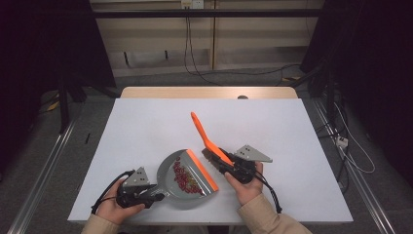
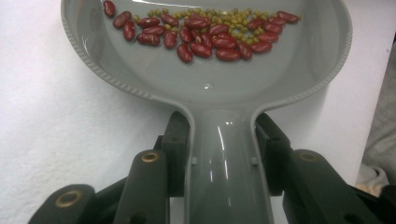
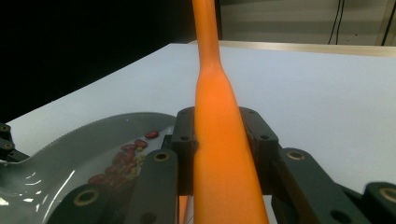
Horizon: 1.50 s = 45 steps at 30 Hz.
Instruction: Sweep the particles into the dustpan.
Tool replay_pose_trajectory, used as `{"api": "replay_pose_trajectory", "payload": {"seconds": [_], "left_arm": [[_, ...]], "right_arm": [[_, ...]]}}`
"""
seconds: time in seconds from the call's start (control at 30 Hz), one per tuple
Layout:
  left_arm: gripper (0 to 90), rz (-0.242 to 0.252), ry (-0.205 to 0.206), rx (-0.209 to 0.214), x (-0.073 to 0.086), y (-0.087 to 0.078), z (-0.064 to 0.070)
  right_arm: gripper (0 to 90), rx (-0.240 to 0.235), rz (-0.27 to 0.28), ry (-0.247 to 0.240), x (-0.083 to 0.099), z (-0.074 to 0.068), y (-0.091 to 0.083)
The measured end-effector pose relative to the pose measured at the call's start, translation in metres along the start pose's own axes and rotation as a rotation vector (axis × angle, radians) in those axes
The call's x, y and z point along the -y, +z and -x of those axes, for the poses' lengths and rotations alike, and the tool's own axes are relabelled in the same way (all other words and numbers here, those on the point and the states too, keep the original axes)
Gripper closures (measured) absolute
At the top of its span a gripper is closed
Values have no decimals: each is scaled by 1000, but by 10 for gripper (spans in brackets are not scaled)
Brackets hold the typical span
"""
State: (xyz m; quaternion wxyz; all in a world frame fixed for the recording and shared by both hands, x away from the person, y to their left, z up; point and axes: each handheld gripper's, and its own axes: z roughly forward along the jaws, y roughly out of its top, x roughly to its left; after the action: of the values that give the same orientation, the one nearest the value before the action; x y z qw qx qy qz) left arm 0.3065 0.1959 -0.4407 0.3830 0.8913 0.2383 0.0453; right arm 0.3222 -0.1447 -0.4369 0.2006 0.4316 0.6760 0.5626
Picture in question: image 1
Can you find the black horizontal bar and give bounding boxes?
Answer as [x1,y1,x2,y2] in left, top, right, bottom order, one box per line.
[92,9,325,19]

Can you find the right hand-held gripper black cable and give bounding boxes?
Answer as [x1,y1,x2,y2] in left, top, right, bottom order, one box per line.
[254,172,282,215]

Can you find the hand-held gripper black cable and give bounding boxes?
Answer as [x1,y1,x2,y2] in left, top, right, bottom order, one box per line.
[254,172,282,215]
[91,169,135,215]

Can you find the white cable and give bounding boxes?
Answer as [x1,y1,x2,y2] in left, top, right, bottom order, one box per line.
[333,101,377,175]

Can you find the black hanging cable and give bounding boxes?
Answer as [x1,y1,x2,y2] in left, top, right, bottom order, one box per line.
[188,17,302,77]
[183,17,225,88]

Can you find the person's left hand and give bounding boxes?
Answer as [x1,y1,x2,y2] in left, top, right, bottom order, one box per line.
[96,186,146,226]

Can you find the person's right hand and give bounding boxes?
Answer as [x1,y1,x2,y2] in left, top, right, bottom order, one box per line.
[224,161,265,207]

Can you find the wooden table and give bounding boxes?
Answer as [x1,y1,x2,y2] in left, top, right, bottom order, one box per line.
[120,86,299,99]

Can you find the left hand-held gripper black cable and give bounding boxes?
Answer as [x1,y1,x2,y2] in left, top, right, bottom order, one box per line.
[91,169,135,215]

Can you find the orange brush with grey bristles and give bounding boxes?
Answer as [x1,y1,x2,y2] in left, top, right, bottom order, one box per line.
[190,111,236,175]

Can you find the bundle of black floor cables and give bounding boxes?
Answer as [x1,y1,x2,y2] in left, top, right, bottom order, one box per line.
[316,97,352,194]

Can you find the white power plug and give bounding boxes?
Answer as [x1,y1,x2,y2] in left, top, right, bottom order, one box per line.
[335,136,350,150]

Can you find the black metal stand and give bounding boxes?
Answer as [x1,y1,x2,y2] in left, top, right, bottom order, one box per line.
[56,74,87,135]

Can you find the grey dustpan with orange edge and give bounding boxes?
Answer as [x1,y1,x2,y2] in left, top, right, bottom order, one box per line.
[156,148,219,211]

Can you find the aluminium floor rail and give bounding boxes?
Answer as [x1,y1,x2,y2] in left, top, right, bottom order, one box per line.
[313,98,397,234]
[6,118,77,234]

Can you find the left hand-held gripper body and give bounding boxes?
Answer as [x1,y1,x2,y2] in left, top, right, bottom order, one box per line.
[116,166,157,209]

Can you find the white wall socket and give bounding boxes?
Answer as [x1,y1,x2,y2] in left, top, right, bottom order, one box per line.
[180,0,205,10]

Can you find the white table board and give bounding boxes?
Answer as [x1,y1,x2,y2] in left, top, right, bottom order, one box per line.
[67,97,355,226]

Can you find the scatter of red and green beans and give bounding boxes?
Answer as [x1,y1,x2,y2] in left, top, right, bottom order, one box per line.
[172,156,204,195]

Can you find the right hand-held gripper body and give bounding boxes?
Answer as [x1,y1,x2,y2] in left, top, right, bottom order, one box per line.
[223,144,273,184]

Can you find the black curtain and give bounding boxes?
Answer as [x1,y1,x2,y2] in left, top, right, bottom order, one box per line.
[300,0,413,188]
[0,0,116,174]

